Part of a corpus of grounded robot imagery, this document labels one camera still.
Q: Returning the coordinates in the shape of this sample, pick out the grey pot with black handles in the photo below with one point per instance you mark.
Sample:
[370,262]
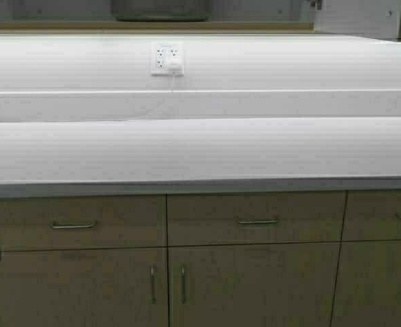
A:
[161,11]

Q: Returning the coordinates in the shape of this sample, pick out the white plug adapter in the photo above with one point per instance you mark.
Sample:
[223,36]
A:
[175,66]

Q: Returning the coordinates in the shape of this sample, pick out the left drawer front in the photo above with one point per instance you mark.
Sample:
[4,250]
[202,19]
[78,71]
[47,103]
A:
[123,221]

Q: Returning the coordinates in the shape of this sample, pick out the far right drawer front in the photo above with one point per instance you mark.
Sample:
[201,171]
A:
[373,215]

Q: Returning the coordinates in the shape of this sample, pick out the right drawer metal handle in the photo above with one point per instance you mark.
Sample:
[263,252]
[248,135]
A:
[257,222]

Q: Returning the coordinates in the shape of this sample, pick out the drawer metal handle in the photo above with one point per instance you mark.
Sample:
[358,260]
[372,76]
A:
[72,226]
[257,222]

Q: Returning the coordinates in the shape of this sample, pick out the white wall outlet plate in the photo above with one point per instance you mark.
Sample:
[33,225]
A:
[161,52]

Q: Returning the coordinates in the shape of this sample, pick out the left drawer metal handle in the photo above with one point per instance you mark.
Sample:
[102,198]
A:
[72,226]

